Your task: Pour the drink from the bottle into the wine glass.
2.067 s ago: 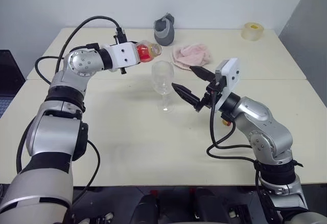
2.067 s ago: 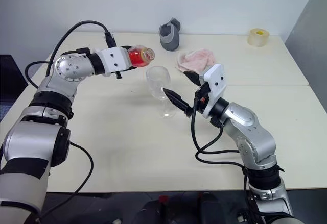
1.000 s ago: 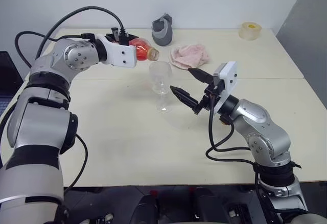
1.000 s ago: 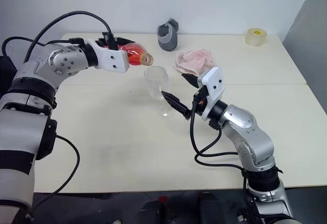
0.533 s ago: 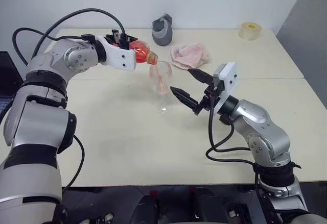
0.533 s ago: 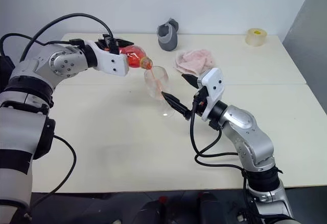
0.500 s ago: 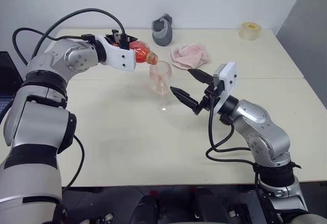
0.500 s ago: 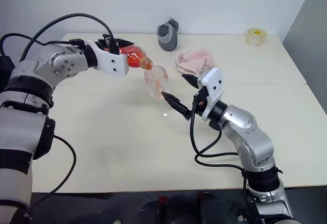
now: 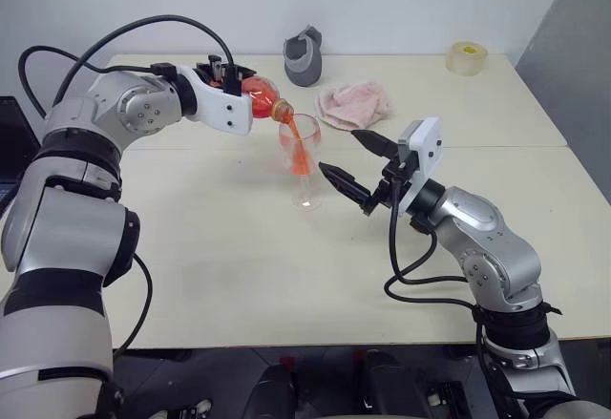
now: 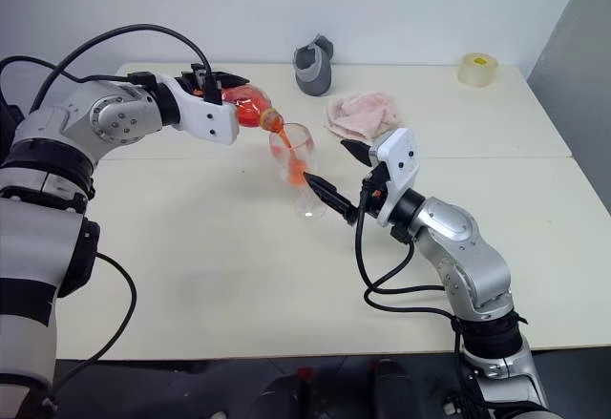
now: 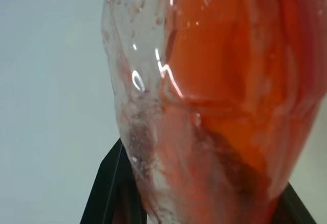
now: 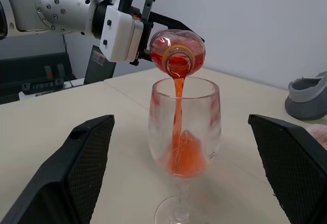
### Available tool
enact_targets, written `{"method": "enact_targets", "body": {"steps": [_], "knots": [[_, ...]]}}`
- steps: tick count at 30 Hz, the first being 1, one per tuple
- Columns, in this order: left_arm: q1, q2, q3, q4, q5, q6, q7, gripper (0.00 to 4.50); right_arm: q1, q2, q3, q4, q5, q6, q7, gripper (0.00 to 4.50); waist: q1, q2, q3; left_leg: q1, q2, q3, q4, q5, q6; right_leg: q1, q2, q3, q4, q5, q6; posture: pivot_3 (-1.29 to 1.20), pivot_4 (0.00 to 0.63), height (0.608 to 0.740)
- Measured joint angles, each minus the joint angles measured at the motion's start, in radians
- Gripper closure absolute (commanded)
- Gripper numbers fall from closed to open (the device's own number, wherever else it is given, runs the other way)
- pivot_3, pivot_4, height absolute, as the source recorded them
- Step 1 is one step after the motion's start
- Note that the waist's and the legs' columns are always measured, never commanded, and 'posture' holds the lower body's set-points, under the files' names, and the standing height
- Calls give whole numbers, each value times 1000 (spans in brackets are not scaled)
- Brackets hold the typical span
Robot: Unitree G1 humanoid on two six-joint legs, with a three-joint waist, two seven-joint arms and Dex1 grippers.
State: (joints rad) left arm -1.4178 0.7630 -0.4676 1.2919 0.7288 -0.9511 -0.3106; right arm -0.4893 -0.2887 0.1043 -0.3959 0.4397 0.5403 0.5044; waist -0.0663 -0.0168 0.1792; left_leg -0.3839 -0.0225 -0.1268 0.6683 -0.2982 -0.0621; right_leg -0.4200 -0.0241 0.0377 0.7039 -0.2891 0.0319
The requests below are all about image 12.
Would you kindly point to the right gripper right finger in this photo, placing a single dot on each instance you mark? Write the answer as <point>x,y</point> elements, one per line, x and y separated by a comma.
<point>293,168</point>

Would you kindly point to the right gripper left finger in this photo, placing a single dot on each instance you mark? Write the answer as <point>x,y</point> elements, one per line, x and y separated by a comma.
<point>58,173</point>

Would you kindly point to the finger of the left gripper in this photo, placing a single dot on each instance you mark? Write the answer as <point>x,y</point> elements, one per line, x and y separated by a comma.
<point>173,23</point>

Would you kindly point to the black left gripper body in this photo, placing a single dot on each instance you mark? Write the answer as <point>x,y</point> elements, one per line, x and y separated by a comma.
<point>146,37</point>

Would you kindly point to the clear bottle with red drink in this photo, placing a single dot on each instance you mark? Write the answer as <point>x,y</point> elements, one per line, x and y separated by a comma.
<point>178,45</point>

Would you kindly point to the clear wine glass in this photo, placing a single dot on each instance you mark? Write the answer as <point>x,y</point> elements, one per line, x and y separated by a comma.
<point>163,122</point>

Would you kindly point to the grey shoe-shaped holder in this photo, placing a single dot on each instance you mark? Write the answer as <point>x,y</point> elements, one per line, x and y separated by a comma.
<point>306,101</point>

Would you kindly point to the dark equipment case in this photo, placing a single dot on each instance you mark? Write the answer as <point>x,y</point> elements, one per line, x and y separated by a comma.
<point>30,68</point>

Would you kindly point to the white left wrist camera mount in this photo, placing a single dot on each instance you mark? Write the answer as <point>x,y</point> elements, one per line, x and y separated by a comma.
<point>120,35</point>

